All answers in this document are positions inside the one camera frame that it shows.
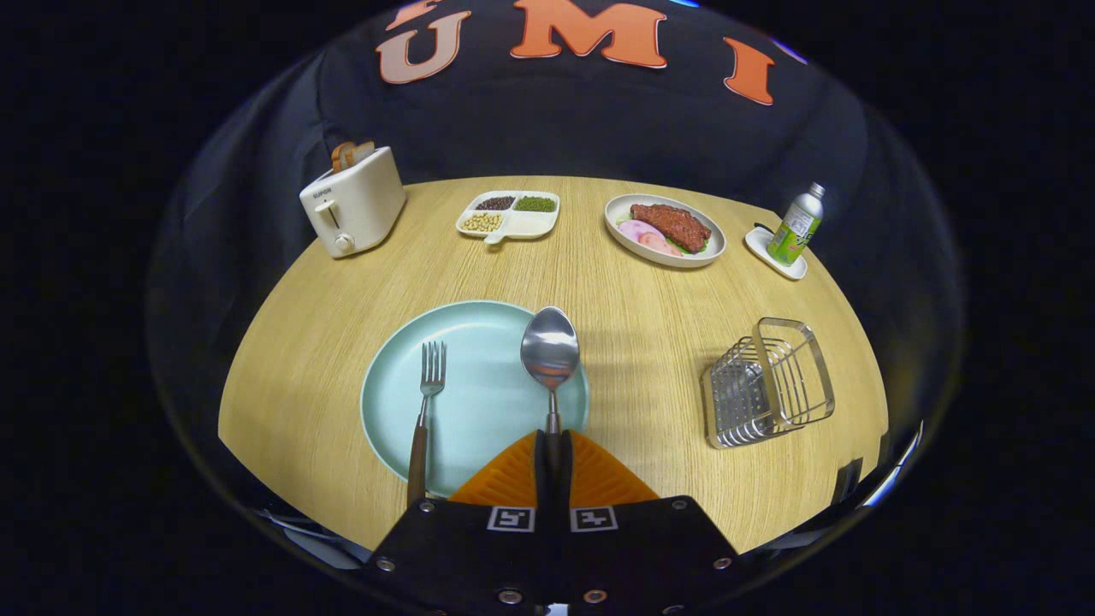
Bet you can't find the metal wire basket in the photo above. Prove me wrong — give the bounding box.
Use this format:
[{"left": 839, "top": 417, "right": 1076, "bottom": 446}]
[{"left": 701, "top": 317, "right": 837, "bottom": 450}]

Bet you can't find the white toaster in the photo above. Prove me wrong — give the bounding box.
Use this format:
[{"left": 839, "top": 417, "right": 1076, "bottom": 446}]
[{"left": 299, "top": 145, "right": 407, "bottom": 259}]

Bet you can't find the brown meat steak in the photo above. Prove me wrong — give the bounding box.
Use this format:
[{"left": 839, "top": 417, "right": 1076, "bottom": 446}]
[{"left": 630, "top": 203, "right": 712, "bottom": 253}]

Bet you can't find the metal spoon with dark handle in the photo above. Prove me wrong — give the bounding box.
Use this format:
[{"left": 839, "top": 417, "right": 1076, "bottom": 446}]
[{"left": 520, "top": 306, "right": 581, "bottom": 467}]

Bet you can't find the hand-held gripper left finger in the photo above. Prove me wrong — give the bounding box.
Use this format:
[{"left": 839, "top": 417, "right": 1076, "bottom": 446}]
[{"left": 358, "top": 429, "right": 554, "bottom": 616}]

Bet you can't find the metal fork with dark handle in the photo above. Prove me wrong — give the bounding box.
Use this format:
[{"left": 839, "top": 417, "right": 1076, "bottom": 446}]
[{"left": 406, "top": 341, "right": 447, "bottom": 507}]

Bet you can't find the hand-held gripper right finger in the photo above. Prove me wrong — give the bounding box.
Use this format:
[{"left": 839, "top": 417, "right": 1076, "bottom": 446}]
[{"left": 556, "top": 429, "right": 743, "bottom": 616}]

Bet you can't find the light blue round plate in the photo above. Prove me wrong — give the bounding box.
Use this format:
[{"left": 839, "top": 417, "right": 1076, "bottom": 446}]
[{"left": 360, "top": 299, "right": 590, "bottom": 499}]

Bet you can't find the white divided dish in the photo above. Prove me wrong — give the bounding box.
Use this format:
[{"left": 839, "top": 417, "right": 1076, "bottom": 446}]
[{"left": 455, "top": 190, "right": 561, "bottom": 246}]

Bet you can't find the white oval plate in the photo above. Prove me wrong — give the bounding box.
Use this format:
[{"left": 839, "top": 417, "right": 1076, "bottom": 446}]
[{"left": 604, "top": 194, "right": 726, "bottom": 269}]

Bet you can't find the small white coaster tray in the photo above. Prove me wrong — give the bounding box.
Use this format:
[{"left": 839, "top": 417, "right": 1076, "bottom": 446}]
[{"left": 744, "top": 225, "right": 808, "bottom": 281}]

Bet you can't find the silver bottle with green label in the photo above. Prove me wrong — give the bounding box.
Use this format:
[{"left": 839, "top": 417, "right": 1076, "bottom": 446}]
[{"left": 766, "top": 182, "right": 826, "bottom": 267}]

